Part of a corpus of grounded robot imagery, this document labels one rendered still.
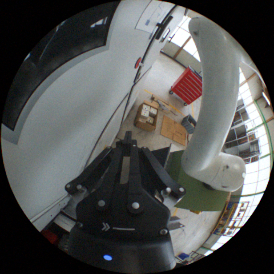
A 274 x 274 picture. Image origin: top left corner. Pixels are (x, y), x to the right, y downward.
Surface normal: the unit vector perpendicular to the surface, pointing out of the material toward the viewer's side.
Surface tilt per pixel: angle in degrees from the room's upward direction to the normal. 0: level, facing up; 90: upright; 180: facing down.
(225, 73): 83
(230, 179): 54
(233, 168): 45
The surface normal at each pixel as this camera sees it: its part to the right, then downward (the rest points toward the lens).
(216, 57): -0.84, 0.46
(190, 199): -0.43, -0.48
